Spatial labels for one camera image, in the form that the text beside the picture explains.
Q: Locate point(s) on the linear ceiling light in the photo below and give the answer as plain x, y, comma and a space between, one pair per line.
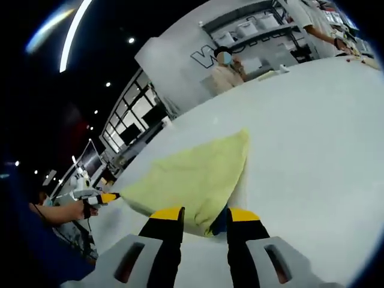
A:
72, 36

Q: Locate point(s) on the grey metal shelf rack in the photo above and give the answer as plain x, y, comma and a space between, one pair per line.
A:
282, 28

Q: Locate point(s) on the computer monitor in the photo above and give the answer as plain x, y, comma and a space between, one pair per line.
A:
91, 162

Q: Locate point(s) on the glass partition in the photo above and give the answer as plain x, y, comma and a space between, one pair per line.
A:
132, 114

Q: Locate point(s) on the pale yellow folded cloth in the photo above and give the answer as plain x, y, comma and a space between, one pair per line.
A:
267, 75

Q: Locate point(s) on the person's blue shirt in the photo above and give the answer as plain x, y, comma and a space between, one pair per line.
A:
36, 246

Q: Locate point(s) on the white paper cup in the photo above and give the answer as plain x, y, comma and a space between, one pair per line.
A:
166, 122

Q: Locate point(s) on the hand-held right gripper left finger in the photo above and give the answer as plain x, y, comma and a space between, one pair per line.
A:
168, 240

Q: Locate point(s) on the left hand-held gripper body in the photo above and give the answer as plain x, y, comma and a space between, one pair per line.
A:
82, 189

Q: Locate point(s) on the white storage bin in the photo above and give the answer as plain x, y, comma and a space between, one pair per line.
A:
223, 39
267, 21
246, 29

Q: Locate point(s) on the small white object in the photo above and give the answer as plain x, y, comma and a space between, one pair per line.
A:
284, 69

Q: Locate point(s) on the yellow garment with dark sleeves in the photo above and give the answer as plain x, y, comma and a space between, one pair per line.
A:
195, 174

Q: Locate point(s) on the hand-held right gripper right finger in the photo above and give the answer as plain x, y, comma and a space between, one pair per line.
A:
246, 240

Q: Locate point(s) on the person's left hand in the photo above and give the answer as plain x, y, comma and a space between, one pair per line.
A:
88, 210

